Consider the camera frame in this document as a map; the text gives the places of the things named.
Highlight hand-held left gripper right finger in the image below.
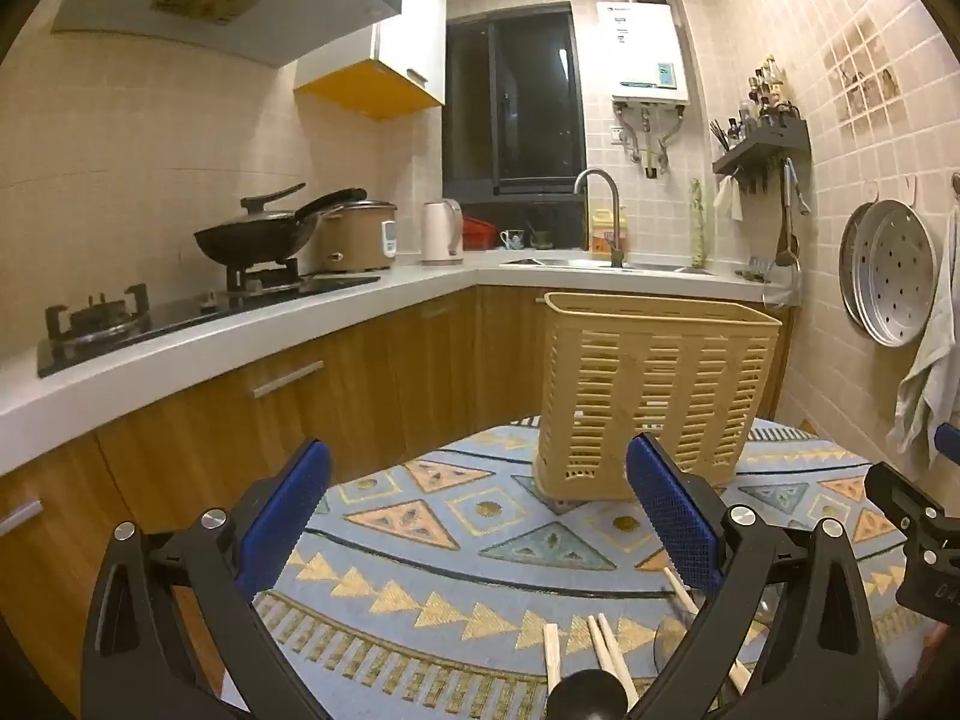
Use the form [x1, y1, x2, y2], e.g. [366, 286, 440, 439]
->
[626, 433, 880, 720]

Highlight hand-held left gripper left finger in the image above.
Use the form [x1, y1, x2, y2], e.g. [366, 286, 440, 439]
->
[81, 437, 332, 720]

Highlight beige plastic utensil basket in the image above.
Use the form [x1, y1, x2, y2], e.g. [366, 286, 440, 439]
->
[534, 291, 782, 507]

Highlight translucent grey spoon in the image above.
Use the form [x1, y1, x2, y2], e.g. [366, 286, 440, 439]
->
[654, 615, 710, 680]

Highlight black ladle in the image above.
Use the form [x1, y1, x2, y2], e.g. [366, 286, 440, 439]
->
[546, 667, 629, 720]

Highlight grey hanging towel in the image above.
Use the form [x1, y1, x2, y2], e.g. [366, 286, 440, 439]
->
[889, 210, 960, 479]

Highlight wooden base cabinets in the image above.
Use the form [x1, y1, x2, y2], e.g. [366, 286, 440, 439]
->
[0, 285, 796, 691]

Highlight patterned blue tablecloth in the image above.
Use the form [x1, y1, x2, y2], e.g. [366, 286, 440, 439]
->
[247, 416, 938, 720]

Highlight perforated metal steamer tray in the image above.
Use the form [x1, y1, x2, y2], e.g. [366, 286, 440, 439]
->
[855, 199, 938, 347]

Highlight round metal tray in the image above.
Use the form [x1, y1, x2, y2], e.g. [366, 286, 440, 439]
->
[838, 202, 875, 327]

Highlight black gas cooktop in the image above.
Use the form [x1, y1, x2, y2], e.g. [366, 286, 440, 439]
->
[37, 274, 382, 380]

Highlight clear hanging strainer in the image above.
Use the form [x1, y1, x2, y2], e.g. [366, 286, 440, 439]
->
[765, 255, 803, 308]

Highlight black burner grate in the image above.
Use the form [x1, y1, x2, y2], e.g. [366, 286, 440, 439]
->
[45, 283, 151, 342]
[225, 259, 302, 293]

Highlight hanging wooden spatula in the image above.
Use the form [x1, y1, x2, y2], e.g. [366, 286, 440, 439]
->
[774, 165, 800, 268]

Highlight steel sink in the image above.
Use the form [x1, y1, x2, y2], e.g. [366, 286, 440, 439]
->
[501, 256, 710, 276]

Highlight black wok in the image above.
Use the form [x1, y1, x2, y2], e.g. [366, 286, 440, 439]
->
[193, 187, 368, 265]

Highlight beige rice cooker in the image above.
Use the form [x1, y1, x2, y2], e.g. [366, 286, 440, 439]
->
[315, 200, 398, 273]

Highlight green plant stalk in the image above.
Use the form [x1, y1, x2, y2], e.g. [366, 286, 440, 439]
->
[690, 178, 712, 269]

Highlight black wok lid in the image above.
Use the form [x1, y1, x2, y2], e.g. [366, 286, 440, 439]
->
[217, 182, 307, 230]

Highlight yellow detergent bottle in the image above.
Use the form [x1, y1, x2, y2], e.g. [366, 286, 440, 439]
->
[589, 208, 631, 254]

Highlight hanging metal tongs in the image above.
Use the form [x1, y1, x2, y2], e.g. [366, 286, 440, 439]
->
[784, 157, 811, 215]

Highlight metal faucet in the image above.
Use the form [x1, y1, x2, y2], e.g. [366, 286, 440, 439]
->
[574, 169, 627, 269]

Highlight white electric kettle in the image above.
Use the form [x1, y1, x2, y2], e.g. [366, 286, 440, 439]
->
[420, 199, 466, 265]

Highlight white hanging cloth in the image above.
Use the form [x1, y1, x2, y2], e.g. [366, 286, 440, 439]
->
[712, 174, 745, 222]

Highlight water heater pipes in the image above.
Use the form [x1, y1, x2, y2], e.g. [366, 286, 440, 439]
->
[615, 101, 685, 179]

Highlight row of seasoning bottles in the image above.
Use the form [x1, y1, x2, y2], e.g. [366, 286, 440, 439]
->
[739, 54, 803, 125]

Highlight dark window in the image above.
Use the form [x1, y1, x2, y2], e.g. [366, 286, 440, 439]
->
[444, 4, 587, 203]

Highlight white water heater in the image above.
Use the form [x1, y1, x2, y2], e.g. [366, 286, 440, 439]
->
[596, 0, 691, 107]

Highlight dark wall shelf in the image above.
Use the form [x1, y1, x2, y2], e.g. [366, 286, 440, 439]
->
[712, 118, 812, 177]

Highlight white wall cabinet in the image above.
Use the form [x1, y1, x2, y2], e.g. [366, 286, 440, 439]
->
[294, 0, 449, 121]

